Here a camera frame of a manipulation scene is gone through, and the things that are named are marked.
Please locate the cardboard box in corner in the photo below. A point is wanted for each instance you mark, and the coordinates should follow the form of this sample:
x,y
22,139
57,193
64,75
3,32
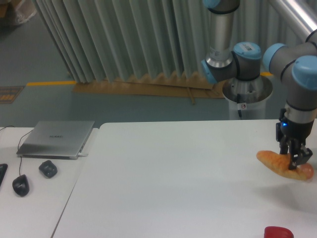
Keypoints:
x,y
16,12

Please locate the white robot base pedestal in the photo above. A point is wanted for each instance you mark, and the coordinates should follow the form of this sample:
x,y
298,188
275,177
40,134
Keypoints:
x,y
247,99

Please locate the silver closed laptop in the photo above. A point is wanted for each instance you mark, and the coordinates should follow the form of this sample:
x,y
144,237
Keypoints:
x,y
56,139

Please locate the black earbuds case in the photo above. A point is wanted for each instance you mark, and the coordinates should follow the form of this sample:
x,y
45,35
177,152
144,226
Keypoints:
x,y
48,169

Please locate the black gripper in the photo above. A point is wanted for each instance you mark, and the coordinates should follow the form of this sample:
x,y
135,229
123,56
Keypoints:
x,y
294,126

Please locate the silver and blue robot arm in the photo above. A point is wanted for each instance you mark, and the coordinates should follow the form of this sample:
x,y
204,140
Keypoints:
x,y
296,67

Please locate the orange bread loaf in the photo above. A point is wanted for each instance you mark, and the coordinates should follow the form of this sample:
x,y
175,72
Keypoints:
x,y
279,164

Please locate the brown cardboard sheet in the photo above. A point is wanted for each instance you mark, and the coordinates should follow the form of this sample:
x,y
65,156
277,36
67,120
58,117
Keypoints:
x,y
193,87

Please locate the pink round ball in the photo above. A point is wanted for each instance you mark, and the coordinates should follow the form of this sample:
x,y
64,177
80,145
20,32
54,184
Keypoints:
x,y
308,170

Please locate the red bowl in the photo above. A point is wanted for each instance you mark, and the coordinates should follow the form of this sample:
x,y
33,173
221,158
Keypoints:
x,y
277,232

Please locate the black keyboard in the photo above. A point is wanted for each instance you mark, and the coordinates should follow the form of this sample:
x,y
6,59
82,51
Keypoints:
x,y
3,169

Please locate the grey-green pleated curtain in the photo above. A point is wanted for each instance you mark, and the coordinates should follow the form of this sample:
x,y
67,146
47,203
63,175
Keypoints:
x,y
120,39

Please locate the yellow floor tape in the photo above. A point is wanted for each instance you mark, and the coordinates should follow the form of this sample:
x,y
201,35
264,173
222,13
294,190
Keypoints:
x,y
51,83

